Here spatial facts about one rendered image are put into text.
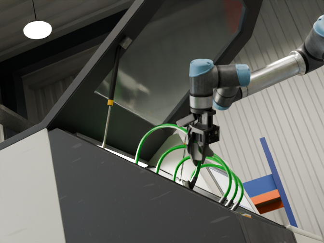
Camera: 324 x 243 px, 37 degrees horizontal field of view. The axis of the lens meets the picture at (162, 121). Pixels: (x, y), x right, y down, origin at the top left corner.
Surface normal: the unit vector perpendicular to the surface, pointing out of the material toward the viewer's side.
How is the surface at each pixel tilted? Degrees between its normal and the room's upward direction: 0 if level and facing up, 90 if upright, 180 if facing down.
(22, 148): 90
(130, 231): 90
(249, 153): 90
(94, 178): 90
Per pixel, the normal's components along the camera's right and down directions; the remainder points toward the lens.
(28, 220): -0.46, -0.27
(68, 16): 0.24, 0.88
